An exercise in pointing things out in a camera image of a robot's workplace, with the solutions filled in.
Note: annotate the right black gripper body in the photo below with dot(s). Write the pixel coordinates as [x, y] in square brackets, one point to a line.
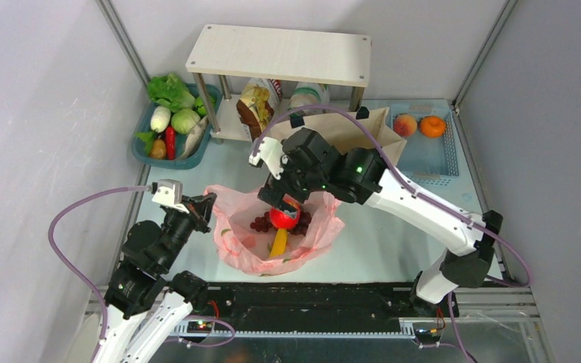
[281, 189]

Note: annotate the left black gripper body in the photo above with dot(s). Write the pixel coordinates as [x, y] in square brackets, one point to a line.
[199, 209]

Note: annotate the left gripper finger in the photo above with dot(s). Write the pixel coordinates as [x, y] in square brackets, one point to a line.
[202, 220]
[202, 203]

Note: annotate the red apple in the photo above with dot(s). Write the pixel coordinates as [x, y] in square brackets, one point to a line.
[282, 220]

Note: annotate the pink plastic grocery bag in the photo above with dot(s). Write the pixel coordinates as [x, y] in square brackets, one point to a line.
[247, 250]

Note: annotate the dark red grape bunch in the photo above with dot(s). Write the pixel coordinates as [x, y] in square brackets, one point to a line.
[264, 224]

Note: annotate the yellow banana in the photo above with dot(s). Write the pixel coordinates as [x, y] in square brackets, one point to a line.
[279, 244]

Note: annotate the beige canvas tote bag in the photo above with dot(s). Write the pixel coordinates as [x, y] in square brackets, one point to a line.
[344, 130]

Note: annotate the white radish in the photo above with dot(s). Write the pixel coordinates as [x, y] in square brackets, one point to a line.
[160, 119]

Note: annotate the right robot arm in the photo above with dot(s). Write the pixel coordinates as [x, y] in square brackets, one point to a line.
[364, 177]

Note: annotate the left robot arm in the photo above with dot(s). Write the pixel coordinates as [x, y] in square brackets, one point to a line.
[143, 308]

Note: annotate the teal plastic vegetable basket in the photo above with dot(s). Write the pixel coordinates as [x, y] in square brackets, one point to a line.
[137, 146]

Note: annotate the silver grey fish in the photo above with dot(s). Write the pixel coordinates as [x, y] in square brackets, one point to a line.
[194, 138]

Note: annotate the brown potato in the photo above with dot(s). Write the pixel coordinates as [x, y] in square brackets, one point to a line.
[158, 150]

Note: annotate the green white snack bag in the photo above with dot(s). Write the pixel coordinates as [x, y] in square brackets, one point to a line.
[309, 93]

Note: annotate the brown chips bag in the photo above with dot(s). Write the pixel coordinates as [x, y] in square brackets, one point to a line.
[257, 104]

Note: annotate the red chili pepper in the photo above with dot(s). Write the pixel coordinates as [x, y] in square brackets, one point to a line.
[170, 141]

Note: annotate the round green cabbage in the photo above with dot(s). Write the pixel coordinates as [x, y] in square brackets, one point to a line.
[184, 120]

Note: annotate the green bell pepper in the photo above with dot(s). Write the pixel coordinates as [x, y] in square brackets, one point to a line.
[199, 107]

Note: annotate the peach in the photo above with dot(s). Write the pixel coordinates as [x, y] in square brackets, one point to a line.
[405, 125]

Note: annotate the white wooden two-tier shelf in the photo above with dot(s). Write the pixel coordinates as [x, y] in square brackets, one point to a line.
[283, 54]

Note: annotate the light blue fruit basket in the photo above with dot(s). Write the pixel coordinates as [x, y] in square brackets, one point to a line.
[427, 161]

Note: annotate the green leafy lettuce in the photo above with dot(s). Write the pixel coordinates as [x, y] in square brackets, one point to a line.
[171, 92]

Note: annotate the orange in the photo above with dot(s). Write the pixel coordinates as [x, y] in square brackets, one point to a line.
[432, 126]

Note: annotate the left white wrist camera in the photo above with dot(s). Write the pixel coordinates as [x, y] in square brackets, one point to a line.
[168, 193]

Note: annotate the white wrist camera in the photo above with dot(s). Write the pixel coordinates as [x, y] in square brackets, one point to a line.
[267, 151]
[168, 193]

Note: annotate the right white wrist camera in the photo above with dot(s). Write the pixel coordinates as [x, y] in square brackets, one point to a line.
[267, 151]

